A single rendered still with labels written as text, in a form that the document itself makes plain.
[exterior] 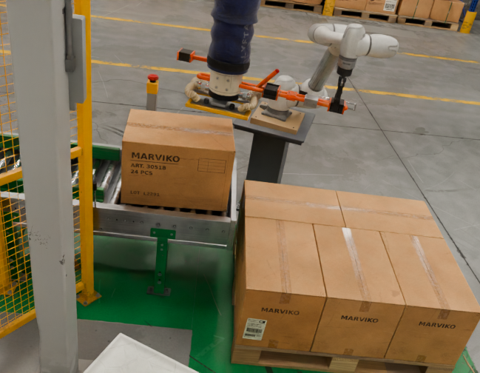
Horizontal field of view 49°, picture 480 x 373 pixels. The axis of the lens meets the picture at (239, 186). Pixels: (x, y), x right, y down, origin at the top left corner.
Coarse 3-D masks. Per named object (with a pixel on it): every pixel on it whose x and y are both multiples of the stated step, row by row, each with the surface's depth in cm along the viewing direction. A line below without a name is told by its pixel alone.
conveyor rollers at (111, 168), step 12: (12, 156) 325; (12, 168) 310; (96, 168) 323; (108, 168) 325; (72, 180) 309; (108, 180) 315; (120, 180) 316; (120, 192) 306; (132, 204) 298; (228, 204) 312; (228, 216) 302
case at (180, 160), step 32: (128, 128) 287; (160, 128) 293; (192, 128) 298; (224, 128) 304; (128, 160) 281; (160, 160) 283; (192, 160) 284; (224, 160) 285; (128, 192) 293; (160, 192) 294; (192, 192) 295; (224, 192) 297
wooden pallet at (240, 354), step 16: (240, 352) 277; (256, 352) 277; (272, 352) 289; (288, 352) 277; (304, 352) 278; (288, 368) 284; (304, 368) 284; (320, 368) 285; (336, 368) 284; (352, 368) 284; (368, 368) 290; (384, 368) 291; (400, 368) 293; (416, 368) 294; (432, 368) 284; (448, 368) 284
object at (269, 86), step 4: (268, 84) 281; (272, 84) 281; (276, 84) 280; (264, 88) 274; (268, 88) 276; (272, 88) 277; (276, 88) 278; (264, 92) 275; (268, 92) 274; (272, 92) 273; (276, 92) 273; (264, 96) 275; (268, 96) 275; (272, 96) 275; (276, 96) 275; (276, 100) 276
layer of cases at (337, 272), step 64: (256, 192) 326; (320, 192) 337; (256, 256) 275; (320, 256) 282; (384, 256) 290; (448, 256) 298; (256, 320) 265; (320, 320) 265; (384, 320) 265; (448, 320) 265
